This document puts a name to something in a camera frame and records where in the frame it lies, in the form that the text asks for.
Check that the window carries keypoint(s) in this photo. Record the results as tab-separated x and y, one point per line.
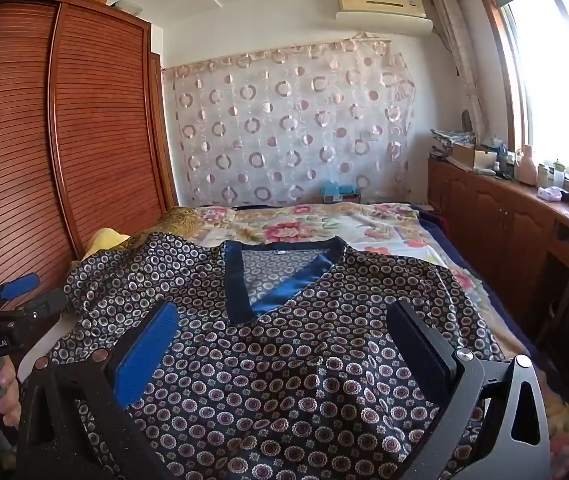
549	75

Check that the blue box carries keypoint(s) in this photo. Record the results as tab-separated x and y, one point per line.
342	192

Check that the cardboard box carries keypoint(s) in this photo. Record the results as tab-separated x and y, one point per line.
469	156

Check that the wall air conditioner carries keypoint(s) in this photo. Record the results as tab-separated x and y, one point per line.
384	10

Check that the stack of folded cloths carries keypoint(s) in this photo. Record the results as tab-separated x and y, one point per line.
452	137

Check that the yellow plush toy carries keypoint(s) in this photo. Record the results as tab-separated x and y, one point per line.
104	240

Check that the golden brown patterned cloth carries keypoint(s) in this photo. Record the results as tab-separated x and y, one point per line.
174	220

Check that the wooden sideboard cabinet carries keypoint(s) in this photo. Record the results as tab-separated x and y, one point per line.
489	210

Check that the navy circle-patterned shirt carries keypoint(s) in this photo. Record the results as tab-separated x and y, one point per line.
289	360

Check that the sheer circle-patterned curtain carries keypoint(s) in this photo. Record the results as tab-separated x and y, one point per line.
289	125

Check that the white tissue pack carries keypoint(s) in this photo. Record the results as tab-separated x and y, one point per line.
550	194

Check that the wooden louvered wardrobe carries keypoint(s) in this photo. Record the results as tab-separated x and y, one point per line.
104	135

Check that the beige window curtain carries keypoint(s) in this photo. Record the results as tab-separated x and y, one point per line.
456	50

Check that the white box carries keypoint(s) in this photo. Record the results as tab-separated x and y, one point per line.
127	6

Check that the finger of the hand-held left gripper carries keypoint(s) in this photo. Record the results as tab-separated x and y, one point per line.
19	285
47	305

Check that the pink thermos jug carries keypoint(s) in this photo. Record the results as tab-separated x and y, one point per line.
528	165

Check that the green-capped bottle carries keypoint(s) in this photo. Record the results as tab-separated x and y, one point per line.
558	172

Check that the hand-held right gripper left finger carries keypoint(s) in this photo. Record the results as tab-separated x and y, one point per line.
144	355

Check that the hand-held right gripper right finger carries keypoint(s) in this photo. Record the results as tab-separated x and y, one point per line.
424	345

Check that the floral blanket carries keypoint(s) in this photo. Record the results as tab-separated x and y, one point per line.
314	225

